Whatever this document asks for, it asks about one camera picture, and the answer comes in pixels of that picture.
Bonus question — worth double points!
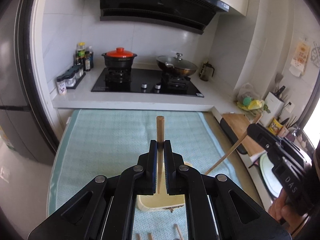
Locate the black range hood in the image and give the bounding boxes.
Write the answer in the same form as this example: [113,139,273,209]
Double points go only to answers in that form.
[100,0,229,35]

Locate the cream utensil holder box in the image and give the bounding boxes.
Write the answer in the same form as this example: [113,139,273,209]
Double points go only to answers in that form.
[135,162,194,213]

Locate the spice jar rack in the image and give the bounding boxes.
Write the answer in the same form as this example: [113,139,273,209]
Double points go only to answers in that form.
[62,64,86,89]

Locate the white knife block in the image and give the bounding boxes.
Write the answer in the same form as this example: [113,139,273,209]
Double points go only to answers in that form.
[260,92,284,127]

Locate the wall calendar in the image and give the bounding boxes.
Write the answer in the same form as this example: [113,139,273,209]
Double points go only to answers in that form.
[289,41,310,77]

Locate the light blue table mat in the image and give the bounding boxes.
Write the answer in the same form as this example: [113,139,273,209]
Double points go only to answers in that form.
[47,109,243,240]

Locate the grey refrigerator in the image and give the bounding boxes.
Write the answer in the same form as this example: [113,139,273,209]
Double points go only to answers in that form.
[1,0,57,165]

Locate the wok with glass lid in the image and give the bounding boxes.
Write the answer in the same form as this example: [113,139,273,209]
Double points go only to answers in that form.
[156,53,198,77]

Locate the white spice jar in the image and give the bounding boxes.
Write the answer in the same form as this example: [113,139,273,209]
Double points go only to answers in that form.
[56,76,67,95]

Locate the yellow green fruit bag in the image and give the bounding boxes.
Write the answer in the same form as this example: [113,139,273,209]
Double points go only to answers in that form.
[236,83,271,113]

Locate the dark glass kettle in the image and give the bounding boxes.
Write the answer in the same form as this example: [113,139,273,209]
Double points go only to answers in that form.
[199,62,215,81]

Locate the person right hand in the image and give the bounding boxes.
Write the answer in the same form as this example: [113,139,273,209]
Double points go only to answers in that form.
[268,188,304,227]

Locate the sauce bottles group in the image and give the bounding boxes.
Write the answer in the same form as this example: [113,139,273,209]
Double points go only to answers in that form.
[74,42,94,72]

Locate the yellow cup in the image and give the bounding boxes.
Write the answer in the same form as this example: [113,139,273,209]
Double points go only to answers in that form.
[267,118,283,135]

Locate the black gas stove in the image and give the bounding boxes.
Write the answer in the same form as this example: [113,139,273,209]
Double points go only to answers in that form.
[91,68,204,98]

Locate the green round tray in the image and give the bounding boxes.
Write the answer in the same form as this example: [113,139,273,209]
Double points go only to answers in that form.
[259,153,283,198]

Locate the wooden cutting board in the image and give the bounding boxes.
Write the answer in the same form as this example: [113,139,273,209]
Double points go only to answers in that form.
[220,113,265,157]

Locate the black pot red lid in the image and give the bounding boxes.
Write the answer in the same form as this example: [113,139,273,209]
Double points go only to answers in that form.
[102,47,137,68]

